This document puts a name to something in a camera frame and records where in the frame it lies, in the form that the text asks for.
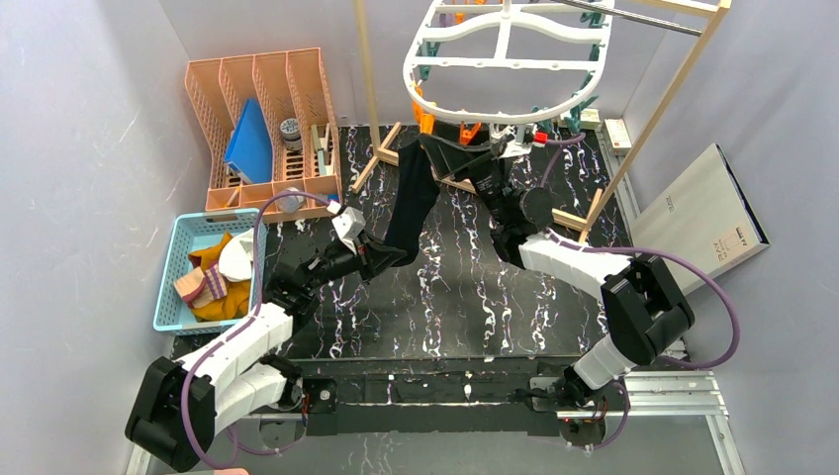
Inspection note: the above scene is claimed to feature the purple cable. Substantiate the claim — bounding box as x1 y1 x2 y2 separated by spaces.
180 190 342 470
537 131 742 453

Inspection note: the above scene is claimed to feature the black sock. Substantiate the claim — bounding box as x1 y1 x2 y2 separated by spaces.
384 140 439 267

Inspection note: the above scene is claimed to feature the light blue plastic basket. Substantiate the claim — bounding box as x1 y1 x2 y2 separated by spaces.
152 208 258 335

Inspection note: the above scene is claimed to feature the orange striped-cuff sock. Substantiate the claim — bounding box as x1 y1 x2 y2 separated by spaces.
188 233 251 322

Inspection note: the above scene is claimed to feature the small grey jar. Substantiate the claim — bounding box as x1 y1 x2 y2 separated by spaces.
279 117 303 152

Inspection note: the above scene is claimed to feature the white power strip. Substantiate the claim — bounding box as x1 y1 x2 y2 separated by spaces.
602 119 632 156

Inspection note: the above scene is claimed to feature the metal rack rod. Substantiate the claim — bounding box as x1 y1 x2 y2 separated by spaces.
554 0 702 37

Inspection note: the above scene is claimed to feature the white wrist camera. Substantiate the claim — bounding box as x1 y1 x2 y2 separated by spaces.
326 201 366 254
490 124 548 158

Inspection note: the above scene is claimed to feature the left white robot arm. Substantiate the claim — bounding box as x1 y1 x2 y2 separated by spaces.
125 234 408 472

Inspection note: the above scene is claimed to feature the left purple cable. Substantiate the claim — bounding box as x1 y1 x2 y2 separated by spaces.
180 190 342 470

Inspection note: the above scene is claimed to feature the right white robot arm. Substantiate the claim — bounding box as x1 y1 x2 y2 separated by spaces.
419 133 695 407

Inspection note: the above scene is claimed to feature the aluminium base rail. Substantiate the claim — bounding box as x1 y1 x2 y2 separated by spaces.
130 359 744 474

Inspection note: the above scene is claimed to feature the wooden hanging rack frame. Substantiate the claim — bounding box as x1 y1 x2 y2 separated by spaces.
348 0 733 243

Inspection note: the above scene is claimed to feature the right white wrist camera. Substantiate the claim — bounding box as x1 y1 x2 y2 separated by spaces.
490 124 548 158

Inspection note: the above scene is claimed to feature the peach file organizer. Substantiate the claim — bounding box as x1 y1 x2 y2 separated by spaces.
184 47 342 223

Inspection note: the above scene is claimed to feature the blue folder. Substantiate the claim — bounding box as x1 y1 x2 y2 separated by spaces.
224 98 273 185

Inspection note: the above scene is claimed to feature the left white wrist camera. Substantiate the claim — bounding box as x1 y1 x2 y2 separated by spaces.
326 201 366 254

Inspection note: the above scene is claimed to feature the grey flat box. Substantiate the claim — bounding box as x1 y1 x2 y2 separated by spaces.
630 143 770 278

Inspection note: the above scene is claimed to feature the white round clip hanger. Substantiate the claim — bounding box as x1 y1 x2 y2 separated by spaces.
402 1 617 125

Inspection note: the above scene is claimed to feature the small white box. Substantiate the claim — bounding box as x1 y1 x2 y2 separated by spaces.
580 108 602 130

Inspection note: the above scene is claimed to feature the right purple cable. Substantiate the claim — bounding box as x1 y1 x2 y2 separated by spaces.
537 131 742 453

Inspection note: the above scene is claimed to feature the white sock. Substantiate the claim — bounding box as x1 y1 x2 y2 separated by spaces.
218 228 254 282

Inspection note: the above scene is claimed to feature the maroon beige sock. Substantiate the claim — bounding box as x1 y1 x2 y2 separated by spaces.
173 263 229 309

